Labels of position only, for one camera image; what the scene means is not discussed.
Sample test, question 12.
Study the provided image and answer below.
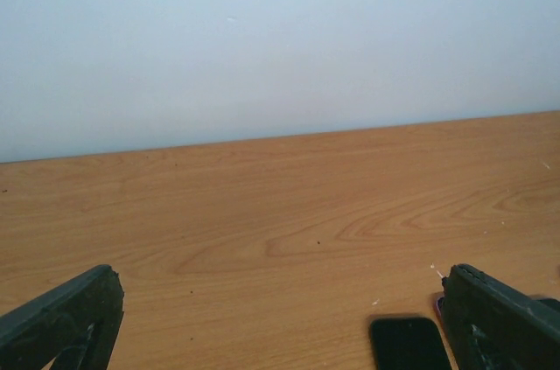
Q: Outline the pink cased smartphone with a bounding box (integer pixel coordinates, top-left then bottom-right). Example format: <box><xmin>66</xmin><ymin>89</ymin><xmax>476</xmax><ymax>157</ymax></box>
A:
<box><xmin>432</xmin><ymin>291</ymin><xmax>445</xmax><ymax>323</ymax></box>

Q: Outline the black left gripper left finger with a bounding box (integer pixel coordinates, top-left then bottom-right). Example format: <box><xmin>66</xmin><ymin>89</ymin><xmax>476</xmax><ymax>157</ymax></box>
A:
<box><xmin>1</xmin><ymin>264</ymin><xmax>124</xmax><ymax>369</ymax></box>

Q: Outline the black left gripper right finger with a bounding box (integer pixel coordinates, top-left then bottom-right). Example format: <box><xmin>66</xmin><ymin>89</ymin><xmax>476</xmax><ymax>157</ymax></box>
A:
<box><xmin>440</xmin><ymin>264</ymin><xmax>559</xmax><ymax>369</ymax></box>

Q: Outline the black smartphone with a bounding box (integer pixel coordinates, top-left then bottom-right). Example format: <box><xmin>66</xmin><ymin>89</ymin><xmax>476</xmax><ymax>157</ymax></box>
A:
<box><xmin>369</xmin><ymin>316</ymin><xmax>452</xmax><ymax>370</ymax></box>

